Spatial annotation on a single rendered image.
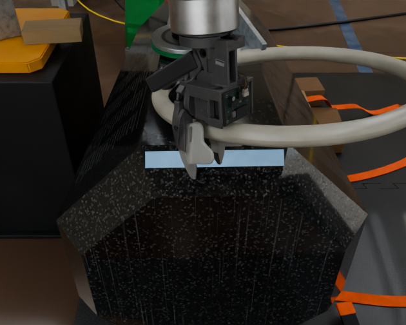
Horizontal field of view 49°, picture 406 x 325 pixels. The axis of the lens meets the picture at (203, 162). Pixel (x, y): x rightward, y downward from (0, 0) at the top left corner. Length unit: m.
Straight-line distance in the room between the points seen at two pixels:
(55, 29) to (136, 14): 1.37
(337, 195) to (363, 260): 0.80
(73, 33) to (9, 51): 0.23
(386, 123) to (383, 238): 1.43
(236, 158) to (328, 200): 0.27
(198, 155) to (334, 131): 0.19
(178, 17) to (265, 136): 0.19
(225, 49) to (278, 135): 0.13
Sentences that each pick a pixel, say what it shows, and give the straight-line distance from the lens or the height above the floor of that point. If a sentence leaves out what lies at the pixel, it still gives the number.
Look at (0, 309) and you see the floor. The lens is 1.88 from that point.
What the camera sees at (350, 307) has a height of 0.07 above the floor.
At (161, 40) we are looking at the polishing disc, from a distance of 1.43.
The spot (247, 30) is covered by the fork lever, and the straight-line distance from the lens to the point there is 1.10.
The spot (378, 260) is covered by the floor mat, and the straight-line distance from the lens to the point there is 1.97.
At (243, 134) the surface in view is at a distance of 0.61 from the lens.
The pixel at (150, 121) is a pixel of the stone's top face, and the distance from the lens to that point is 1.11.
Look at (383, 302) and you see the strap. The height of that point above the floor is 0.02.
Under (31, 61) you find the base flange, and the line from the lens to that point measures 1.63.
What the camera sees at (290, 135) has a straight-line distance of 0.61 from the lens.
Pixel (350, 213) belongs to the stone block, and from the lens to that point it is 1.22.
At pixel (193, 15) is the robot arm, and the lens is 0.56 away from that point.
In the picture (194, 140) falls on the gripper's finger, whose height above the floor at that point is 1.08.
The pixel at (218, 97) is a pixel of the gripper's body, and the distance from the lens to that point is 0.57.
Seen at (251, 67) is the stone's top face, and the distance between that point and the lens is 1.35.
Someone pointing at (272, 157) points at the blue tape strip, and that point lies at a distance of 1.04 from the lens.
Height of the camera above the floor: 1.46
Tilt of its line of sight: 40 degrees down
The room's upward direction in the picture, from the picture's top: straight up
